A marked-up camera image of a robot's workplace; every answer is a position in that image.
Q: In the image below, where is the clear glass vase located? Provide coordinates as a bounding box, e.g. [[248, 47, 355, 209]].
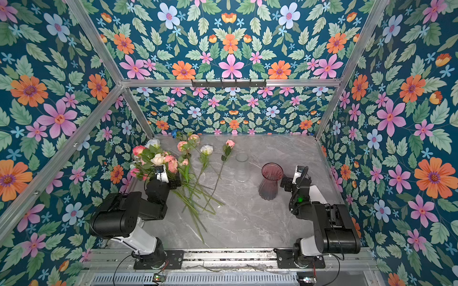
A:
[[234, 153, 250, 183]]

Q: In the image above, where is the aluminium front rail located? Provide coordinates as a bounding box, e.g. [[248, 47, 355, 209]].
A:
[[82, 248, 378, 272]]

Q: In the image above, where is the large pink peony bunch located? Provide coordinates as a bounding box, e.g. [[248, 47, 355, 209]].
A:
[[129, 138, 201, 244]]

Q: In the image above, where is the white vented cable duct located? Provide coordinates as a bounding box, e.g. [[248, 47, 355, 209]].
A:
[[90, 272, 299, 286]]

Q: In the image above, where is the pink rosebud spray stem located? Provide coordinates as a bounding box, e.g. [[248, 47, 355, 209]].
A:
[[176, 132, 200, 157]]

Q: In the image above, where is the purple ribbed glass vase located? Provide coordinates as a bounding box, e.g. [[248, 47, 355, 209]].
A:
[[258, 163, 283, 201]]

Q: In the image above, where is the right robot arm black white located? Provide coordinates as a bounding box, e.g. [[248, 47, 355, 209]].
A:
[[280, 175, 361, 268]]

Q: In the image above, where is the small pink rose stem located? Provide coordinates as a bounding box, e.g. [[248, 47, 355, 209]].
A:
[[199, 139, 235, 210]]

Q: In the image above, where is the white rose on table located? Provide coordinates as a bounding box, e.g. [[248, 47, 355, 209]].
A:
[[182, 140, 215, 218]]

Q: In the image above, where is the metal hook rail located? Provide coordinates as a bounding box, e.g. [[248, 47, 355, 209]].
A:
[[191, 79, 267, 89]]

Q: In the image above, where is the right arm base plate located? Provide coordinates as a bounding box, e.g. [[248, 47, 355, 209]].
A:
[[273, 248, 326, 269]]

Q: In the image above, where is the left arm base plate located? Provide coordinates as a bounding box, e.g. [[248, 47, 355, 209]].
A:
[[132, 250, 184, 270]]

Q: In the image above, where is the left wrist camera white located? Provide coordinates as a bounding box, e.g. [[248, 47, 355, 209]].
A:
[[155, 164, 169, 183]]

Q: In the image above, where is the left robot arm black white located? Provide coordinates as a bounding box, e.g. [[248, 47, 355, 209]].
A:
[[89, 177, 184, 270]]

